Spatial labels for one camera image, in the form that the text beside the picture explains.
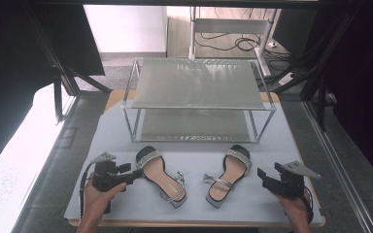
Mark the white power strip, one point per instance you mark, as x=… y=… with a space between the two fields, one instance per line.
x=287 y=79

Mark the wooden table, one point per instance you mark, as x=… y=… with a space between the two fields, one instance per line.
x=118 y=95

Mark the black curtain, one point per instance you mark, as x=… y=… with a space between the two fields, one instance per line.
x=366 y=81
x=9 y=64

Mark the white metal stand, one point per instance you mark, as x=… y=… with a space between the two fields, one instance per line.
x=230 y=26

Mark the black metal frame strut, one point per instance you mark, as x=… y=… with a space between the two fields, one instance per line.
x=65 y=76
x=319 y=71

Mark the white wall panel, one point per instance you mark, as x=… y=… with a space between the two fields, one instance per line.
x=126 y=29

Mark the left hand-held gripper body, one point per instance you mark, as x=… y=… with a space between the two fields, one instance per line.
x=105 y=179

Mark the pale blue table mat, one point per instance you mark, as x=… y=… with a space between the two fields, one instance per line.
x=194 y=213

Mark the aluminium rail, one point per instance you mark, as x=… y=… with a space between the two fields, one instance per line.
x=340 y=168

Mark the person's right hand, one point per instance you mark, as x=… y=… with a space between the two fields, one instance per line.
x=296 y=208

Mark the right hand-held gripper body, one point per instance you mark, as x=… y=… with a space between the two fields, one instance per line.
x=289 y=186

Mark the person's left hand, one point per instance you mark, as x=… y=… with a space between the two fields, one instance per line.
x=95 y=202

